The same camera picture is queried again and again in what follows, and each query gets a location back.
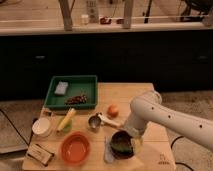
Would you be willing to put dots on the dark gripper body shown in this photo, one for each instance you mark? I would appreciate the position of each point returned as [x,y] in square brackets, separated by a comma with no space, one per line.
[121,146]

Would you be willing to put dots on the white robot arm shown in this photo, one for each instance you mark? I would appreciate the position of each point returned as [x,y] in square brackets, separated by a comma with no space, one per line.
[148,107]

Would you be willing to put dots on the purple bowl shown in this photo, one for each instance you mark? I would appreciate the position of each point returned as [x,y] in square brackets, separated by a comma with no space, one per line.
[108,156]

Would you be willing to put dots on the orange bowl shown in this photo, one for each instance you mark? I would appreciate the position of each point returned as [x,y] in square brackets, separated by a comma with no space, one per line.
[74,149]

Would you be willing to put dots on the orange fruit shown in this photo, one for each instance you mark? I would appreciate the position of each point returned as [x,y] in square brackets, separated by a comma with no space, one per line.
[112,111]

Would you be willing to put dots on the metal measuring cup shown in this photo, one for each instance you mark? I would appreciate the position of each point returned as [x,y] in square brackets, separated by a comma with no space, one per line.
[98,119]

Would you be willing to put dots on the yellow corn cob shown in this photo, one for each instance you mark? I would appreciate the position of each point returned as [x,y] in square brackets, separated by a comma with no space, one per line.
[66,119]

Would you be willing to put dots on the brown grape bunch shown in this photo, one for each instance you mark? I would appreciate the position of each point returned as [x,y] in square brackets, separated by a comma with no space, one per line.
[81,99]

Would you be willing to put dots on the green plastic tray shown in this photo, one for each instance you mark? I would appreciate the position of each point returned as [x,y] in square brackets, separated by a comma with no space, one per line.
[78,85]

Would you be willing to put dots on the white cup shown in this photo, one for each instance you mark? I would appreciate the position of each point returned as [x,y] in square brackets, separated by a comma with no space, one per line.
[42,127]

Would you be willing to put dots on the grey sponge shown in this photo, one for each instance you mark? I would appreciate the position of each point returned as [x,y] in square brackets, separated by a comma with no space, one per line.
[61,88]

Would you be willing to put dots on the black cabinet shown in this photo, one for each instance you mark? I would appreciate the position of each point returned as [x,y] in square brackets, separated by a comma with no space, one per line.
[170,60]

